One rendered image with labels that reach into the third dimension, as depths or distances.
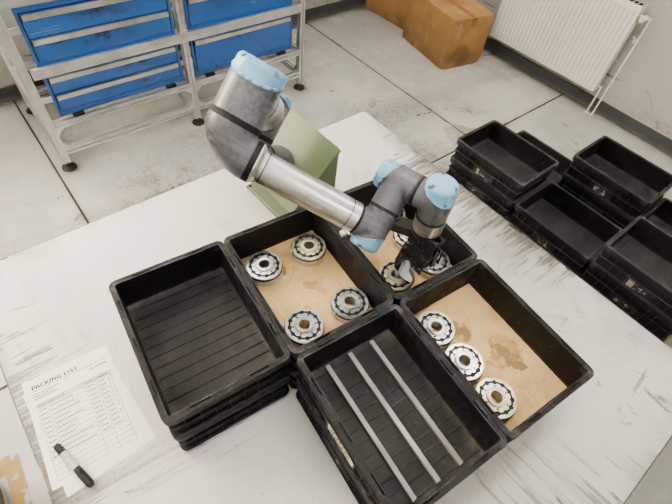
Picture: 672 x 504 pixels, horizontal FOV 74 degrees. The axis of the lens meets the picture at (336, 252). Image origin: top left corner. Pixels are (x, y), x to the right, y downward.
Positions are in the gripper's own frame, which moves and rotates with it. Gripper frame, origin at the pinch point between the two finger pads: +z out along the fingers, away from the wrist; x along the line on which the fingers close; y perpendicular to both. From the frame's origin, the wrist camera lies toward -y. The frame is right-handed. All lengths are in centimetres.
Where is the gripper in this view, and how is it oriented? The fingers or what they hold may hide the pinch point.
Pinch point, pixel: (404, 269)
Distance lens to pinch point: 128.6
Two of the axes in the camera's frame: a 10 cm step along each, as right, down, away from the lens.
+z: -0.9, 6.2, 7.8
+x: 8.0, -4.2, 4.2
